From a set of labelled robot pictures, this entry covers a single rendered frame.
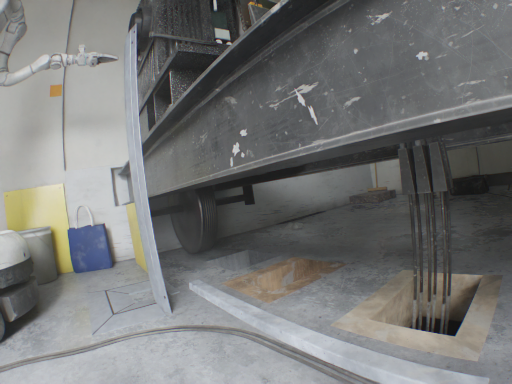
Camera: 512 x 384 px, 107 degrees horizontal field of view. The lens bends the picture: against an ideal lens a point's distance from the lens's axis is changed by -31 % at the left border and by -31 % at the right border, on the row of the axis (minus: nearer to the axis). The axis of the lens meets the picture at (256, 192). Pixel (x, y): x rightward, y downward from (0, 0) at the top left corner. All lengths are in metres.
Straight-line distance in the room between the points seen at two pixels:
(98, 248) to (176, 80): 1.28
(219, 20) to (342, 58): 1.16
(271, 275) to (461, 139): 0.98
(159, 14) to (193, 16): 0.19
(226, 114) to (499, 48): 0.58
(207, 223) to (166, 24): 1.07
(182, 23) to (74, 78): 1.29
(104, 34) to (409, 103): 2.54
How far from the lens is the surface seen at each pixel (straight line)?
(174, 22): 1.36
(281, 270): 1.28
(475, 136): 1.14
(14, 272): 1.11
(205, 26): 1.41
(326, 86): 0.45
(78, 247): 1.97
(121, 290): 1.32
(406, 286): 0.94
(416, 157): 0.72
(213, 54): 1.02
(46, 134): 2.23
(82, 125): 2.29
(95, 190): 2.13
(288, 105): 0.51
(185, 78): 1.08
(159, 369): 0.69
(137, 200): 0.97
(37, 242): 1.85
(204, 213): 1.53
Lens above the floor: 0.37
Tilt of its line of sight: 1 degrees down
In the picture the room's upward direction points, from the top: 9 degrees counter-clockwise
